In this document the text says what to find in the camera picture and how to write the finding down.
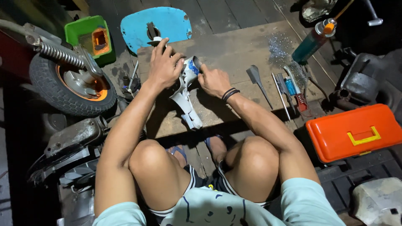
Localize black handled pliers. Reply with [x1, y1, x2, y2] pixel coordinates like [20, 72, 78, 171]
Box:
[301, 64, 330, 102]

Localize light blue scooter panel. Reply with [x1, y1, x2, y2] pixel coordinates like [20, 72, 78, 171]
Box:
[120, 6, 193, 54]

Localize grey putty scraper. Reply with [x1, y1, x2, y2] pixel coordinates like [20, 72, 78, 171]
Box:
[246, 65, 274, 110]

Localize teal spray can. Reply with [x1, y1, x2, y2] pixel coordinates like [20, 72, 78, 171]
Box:
[291, 18, 337, 65]

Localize plywood work board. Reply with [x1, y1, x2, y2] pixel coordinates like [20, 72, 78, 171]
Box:
[137, 21, 336, 139]

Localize small metal parts cluster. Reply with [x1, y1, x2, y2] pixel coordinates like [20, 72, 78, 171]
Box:
[122, 60, 142, 98]

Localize white blue scooter headset cover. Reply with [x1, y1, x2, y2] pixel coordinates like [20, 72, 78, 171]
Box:
[169, 56, 204, 130]

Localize metal pipe handle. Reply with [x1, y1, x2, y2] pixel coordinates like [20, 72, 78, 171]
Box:
[364, 0, 384, 27]

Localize blue sandal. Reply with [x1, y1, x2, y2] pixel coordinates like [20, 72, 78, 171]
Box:
[166, 145, 188, 167]
[204, 134, 225, 151]

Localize grey scooter engine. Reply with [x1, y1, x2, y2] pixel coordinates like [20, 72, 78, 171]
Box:
[27, 116, 109, 186]

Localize person's left hand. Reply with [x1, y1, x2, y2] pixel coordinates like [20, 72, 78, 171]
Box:
[147, 38, 186, 90]

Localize red handled cutter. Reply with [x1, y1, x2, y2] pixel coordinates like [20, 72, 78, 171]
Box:
[295, 93, 310, 113]

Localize chrome coil shock spring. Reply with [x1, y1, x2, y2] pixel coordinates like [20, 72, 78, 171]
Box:
[39, 42, 86, 69]

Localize green plastic box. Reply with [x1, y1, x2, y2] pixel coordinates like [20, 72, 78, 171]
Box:
[64, 15, 116, 67]

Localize long metal rod tool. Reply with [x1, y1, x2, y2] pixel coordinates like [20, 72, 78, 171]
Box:
[272, 73, 291, 121]

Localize scooter wheel with orange rim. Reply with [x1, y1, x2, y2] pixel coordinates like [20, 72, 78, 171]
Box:
[29, 53, 117, 117]

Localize dark grey scooter body part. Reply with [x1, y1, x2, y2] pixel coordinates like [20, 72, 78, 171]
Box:
[333, 49, 402, 113]

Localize black wristbands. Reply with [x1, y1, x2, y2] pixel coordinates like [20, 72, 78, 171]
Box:
[221, 87, 241, 102]

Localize person's right hand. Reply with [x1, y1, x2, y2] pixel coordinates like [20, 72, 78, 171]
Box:
[197, 64, 233, 99]

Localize grey metal cover piece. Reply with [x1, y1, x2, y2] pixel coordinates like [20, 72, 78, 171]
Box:
[352, 177, 402, 226]

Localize orange plastic toolbox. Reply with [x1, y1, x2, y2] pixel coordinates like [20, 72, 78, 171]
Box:
[305, 104, 402, 164]

